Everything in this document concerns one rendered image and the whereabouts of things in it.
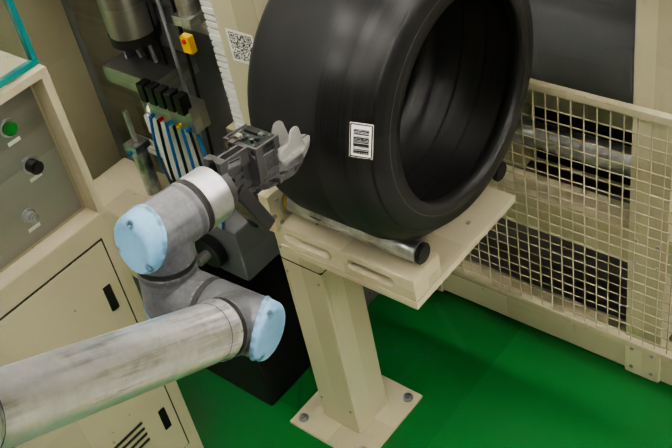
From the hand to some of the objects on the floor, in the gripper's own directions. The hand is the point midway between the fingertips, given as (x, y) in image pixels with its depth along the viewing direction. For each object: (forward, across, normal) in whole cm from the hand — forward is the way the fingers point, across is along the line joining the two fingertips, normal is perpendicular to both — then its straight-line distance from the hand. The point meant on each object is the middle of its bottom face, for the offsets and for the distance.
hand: (303, 143), depth 160 cm
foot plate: (+41, +34, +120) cm, 131 cm away
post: (+41, +34, +120) cm, 131 cm away
